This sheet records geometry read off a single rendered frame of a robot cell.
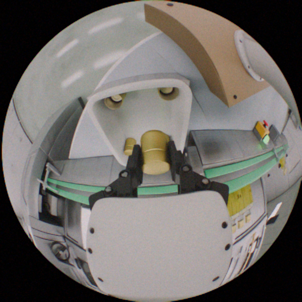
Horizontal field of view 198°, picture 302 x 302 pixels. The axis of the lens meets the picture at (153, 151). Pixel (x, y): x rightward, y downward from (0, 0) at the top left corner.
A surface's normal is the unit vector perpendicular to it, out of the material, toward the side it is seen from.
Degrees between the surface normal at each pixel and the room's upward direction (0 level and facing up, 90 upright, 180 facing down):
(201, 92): 0
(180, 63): 0
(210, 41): 4
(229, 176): 90
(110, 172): 90
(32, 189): 90
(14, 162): 90
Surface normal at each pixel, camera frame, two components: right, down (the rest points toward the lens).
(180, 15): 0.08, 0.84
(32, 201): 0.99, -0.09
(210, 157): -0.09, -0.59
